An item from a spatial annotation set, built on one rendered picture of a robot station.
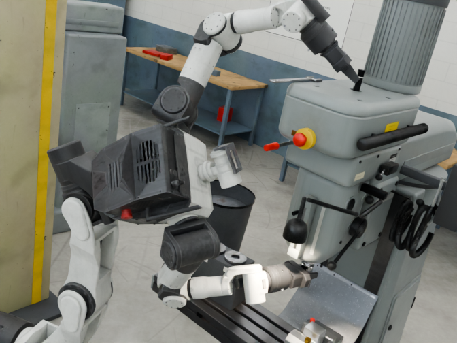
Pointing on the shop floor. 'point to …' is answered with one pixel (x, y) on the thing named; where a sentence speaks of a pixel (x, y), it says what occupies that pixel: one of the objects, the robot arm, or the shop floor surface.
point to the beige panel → (28, 152)
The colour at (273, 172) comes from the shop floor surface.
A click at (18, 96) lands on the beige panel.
